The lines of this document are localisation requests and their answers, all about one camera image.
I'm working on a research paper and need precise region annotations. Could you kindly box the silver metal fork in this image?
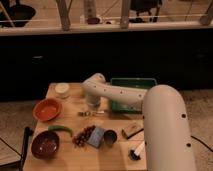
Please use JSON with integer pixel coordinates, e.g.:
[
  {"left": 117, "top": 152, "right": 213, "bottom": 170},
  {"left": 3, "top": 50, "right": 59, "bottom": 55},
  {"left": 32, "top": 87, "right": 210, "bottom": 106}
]
[{"left": 78, "top": 111, "right": 105, "bottom": 117}]

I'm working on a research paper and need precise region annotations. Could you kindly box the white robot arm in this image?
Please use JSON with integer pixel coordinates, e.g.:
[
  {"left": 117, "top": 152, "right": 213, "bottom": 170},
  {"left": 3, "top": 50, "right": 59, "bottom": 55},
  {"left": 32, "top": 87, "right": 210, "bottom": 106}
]
[{"left": 82, "top": 73, "right": 197, "bottom": 171}]

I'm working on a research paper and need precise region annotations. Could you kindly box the orange bowl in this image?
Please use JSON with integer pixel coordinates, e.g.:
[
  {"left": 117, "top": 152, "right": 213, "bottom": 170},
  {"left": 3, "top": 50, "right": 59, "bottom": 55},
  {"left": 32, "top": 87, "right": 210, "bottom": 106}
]
[{"left": 33, "top": 98, "right": 62, "bottom": 122}]

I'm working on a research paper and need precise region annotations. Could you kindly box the dark purple bowl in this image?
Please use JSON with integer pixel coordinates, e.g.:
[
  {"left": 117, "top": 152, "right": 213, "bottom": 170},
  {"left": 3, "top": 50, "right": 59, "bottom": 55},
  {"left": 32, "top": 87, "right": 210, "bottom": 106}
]
[{"left": 31, "top": 131, "right": 59, "bottom": 159}]

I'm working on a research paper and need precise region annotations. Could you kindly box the blue sponge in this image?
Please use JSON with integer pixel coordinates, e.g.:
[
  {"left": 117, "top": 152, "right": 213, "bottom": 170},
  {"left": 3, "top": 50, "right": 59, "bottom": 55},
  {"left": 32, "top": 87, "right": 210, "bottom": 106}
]
[{"left": 87, "top": 127, "right": 105, "bottom": 148}]

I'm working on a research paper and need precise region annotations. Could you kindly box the bunch of red grapes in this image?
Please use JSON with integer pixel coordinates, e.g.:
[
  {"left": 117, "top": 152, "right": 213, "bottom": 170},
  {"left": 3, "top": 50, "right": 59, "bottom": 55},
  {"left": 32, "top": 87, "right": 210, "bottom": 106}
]
[{"left": 72, "top": 125, "right": 95, "bottom": 147}]

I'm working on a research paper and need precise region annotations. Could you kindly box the small metal cup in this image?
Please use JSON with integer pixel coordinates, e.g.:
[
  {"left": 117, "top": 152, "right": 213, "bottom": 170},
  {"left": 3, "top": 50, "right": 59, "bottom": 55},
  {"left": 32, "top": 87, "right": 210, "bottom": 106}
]
[{"left": 103, "top": 130, "right": 117, "bottom": 146}]

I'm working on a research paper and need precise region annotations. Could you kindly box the white round container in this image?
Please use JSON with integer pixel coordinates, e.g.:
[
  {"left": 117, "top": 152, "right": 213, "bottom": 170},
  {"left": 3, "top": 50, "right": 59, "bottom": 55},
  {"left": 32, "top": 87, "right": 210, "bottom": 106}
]
[{"left": 54, "top": 83, "right": 70, "bottom": 99}]

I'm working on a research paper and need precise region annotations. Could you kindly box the brown wooden block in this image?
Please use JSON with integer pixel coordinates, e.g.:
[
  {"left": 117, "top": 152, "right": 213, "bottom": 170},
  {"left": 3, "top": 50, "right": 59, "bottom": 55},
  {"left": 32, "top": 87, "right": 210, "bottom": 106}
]
[{"left": 121, "top": 123, "right": 144, "bottom": 139}]

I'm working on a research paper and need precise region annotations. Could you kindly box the green plastic tray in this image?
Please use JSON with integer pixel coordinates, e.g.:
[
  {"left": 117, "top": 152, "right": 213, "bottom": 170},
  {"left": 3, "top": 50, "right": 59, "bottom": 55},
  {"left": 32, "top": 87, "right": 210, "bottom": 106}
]
[{"left": 109, "top": 78, "right": 157, "bottom": 114}]

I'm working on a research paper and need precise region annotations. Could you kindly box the green chili pepper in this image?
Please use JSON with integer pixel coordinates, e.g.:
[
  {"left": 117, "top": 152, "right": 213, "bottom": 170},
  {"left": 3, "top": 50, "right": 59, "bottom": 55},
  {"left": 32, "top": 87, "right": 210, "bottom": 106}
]
[{"left": 48, "top": 125, "right": 73, "bottom": 137}]

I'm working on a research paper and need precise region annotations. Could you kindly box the white handled black brush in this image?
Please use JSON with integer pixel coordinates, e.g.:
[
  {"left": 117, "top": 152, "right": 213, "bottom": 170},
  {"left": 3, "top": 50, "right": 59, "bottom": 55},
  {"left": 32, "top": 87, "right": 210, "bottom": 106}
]
[{"left": 129, "top": 141, "right": 145, "bottom": 161}]

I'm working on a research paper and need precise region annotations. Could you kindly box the black chair frame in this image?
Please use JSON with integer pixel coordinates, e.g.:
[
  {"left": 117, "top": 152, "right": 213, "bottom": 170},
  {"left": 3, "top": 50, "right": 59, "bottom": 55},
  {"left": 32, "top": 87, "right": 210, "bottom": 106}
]
[{"left": 0, "top": 126, "right": 35, "bottom": 171}]

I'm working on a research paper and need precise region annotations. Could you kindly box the black cable on floor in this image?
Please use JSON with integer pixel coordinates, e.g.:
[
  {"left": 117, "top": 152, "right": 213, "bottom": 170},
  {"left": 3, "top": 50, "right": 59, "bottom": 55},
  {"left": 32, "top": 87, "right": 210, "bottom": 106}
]
[{"left": 190, "top": 134, "right": 213, "bottom": 154}]

